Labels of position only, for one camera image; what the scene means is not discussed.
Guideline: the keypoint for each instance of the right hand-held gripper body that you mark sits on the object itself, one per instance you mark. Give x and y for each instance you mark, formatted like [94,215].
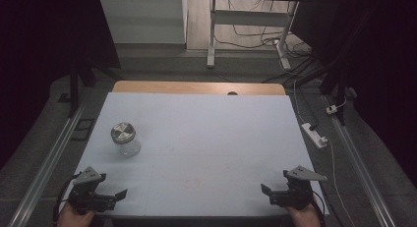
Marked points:
[298,192]

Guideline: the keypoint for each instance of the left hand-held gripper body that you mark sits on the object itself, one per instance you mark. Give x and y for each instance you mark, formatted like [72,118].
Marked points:
[86,191]

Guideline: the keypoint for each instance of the clear glass jar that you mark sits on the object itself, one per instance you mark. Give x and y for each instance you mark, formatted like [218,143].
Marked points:
[131,148]

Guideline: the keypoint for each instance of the round silver metal lid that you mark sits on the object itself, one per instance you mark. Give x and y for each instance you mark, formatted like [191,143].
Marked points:
[123,133]

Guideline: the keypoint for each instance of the person's right hand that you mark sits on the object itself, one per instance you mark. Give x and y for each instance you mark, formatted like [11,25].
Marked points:
[306,217]

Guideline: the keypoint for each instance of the person's left hand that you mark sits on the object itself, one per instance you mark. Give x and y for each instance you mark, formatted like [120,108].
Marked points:
[73,218]

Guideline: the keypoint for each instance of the white power strip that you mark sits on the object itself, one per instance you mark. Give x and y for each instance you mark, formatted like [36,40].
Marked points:
[314,135]

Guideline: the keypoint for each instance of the white foam board mat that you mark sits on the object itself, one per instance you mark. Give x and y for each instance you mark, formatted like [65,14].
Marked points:
[209,138]

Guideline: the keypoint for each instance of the small white adapter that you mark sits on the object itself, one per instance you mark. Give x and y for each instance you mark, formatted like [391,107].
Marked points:
[331,109]

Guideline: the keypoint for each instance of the black metal stand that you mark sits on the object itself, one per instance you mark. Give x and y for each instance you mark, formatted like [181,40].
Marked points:
[73,89]
[334,79]

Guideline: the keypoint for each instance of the dark curtain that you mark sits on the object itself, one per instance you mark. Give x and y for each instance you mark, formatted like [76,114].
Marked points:
[383,73]
[36,56]

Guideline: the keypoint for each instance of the pale grey cabinet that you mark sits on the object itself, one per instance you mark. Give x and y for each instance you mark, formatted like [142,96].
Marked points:
[144,20]

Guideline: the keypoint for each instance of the aluminium floor rail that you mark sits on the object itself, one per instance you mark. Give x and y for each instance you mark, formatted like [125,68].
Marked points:
[49,168]
[360,168]

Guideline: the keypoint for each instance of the white desk frame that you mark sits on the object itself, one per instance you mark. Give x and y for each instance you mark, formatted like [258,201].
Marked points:
[211,33]

